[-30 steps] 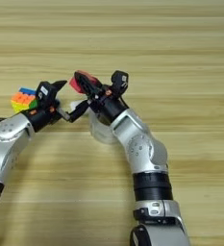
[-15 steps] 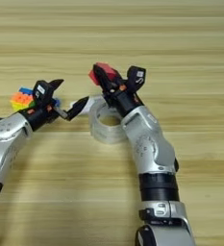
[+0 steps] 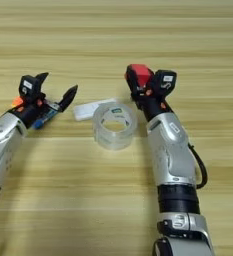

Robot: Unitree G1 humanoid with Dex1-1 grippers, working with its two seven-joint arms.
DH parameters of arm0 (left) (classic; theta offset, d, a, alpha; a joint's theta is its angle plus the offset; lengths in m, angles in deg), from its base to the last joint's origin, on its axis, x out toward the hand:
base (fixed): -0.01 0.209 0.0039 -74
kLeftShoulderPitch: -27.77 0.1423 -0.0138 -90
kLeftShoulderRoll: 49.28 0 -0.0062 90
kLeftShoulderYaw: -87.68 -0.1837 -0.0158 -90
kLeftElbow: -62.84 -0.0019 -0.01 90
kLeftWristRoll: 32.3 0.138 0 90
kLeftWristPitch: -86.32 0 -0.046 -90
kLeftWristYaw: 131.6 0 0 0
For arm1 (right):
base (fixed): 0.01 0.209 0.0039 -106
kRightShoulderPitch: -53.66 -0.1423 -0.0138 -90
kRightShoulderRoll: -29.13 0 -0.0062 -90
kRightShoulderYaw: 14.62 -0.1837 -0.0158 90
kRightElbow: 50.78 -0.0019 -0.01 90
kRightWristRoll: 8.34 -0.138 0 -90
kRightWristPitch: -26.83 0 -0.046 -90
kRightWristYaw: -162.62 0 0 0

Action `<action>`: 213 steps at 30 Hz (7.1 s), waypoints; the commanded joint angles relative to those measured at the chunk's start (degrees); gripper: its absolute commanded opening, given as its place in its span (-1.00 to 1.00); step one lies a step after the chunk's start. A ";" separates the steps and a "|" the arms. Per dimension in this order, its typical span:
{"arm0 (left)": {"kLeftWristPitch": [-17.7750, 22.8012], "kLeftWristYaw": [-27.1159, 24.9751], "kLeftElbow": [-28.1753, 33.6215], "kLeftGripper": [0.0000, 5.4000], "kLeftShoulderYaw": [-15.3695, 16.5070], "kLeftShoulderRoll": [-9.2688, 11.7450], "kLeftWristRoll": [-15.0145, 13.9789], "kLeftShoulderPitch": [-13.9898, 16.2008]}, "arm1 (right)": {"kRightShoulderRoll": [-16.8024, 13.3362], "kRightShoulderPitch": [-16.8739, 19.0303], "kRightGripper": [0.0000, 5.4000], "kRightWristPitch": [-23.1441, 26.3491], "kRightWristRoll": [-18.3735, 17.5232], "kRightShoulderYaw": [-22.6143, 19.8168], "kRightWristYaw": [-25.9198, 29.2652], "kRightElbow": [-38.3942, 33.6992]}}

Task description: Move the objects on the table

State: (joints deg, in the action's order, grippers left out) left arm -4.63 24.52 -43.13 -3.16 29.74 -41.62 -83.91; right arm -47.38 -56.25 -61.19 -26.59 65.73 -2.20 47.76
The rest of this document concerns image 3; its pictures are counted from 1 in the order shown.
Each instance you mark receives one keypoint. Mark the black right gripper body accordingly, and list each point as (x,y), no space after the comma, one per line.
(153,105)

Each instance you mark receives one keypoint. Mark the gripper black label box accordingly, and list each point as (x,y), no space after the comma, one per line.
(28,85)
(164,81)

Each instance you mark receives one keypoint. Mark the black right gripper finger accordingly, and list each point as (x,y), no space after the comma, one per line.
(133,87)

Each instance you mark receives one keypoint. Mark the clear tape roll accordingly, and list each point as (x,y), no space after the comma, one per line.
(116,140)

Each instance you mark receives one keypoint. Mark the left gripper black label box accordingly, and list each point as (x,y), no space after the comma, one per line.
(28,85)

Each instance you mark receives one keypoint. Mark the red cube block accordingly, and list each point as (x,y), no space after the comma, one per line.
(141,74)

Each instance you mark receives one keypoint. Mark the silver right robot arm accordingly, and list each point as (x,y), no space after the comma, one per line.
(173,153)

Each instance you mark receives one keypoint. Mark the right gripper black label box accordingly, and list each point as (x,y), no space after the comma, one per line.
(164,81)

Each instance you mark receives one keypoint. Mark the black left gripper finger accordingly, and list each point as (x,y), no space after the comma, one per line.
(43,78)
(68,96)

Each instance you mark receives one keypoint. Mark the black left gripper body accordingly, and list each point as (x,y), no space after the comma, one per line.
(29,111)

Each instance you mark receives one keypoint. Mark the blue glue stick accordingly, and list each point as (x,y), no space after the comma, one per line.
(39,124)

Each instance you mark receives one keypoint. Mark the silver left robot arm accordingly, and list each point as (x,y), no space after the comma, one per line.
(3,143)

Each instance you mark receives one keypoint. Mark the multicolour puzzle cube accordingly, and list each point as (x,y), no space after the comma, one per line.
(17,101)

